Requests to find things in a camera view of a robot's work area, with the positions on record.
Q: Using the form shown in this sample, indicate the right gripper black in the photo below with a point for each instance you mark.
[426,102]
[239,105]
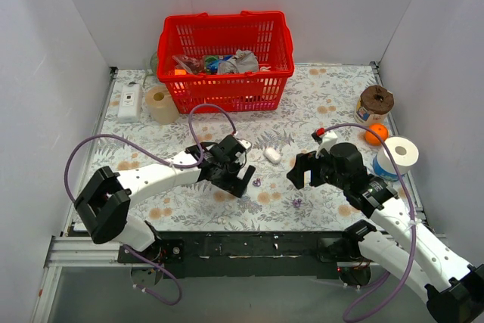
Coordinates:
[315,171]

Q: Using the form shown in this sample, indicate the brown lidded jar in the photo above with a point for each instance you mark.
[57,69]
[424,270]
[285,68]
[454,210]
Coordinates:
[373,105]

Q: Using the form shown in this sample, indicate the orange fruit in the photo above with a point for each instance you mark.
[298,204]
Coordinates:
[377,132]

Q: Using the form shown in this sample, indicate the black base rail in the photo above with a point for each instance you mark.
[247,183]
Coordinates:
[196,254]

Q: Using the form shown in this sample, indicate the red plastic shopping basket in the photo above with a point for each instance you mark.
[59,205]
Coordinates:
[264,33]

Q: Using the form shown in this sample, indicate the white toilet paper roll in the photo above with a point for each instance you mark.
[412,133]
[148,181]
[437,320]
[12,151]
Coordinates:
[404,153]

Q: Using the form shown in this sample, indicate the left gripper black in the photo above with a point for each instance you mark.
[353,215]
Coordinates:
[234,181]

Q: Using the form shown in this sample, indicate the white earbud charging case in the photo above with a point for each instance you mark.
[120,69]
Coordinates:
[272,156]

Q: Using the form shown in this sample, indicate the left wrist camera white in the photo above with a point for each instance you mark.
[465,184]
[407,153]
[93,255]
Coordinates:
[243,147]

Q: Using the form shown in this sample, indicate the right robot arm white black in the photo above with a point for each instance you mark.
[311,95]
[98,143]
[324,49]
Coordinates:
[450,286]

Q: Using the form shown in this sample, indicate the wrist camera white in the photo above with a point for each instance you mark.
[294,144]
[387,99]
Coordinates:
[326,140]
[243,147]

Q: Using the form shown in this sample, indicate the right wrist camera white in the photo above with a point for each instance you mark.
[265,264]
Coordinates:
[326,140]

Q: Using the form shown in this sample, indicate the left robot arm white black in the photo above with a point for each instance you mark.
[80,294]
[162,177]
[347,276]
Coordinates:
[104,203]

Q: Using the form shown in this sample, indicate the crumpled grey bag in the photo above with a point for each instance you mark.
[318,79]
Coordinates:
[243,61]

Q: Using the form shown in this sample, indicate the beige tape roll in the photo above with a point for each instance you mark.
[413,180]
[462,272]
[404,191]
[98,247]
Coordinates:
[161,106]

